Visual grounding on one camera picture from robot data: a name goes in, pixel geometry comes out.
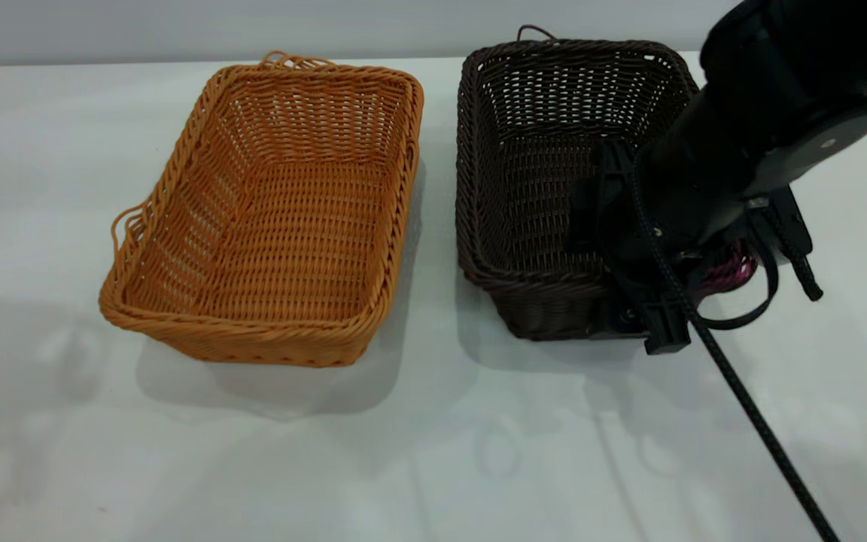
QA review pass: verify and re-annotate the thin black looped cable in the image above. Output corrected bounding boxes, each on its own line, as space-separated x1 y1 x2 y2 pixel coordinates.
693 226 826 332

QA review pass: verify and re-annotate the pink wire bundle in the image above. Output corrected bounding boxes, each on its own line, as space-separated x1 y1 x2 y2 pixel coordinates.
699 241 759 296

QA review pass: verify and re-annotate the black braided cable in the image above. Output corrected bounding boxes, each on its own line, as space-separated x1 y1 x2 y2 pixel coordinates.
628 162 844 542

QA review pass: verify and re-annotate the orange-brown wicker basket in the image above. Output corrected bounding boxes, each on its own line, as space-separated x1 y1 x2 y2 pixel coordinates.
99 51 425 369

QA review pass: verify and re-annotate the dark brown wicker basket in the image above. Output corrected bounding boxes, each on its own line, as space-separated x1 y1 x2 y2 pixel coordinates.
455 25 707 342

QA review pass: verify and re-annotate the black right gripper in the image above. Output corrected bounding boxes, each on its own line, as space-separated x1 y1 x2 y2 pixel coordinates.
569 140 709 356

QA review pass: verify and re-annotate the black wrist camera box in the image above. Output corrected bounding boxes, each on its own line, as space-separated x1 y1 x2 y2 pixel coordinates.
744 185 814 266

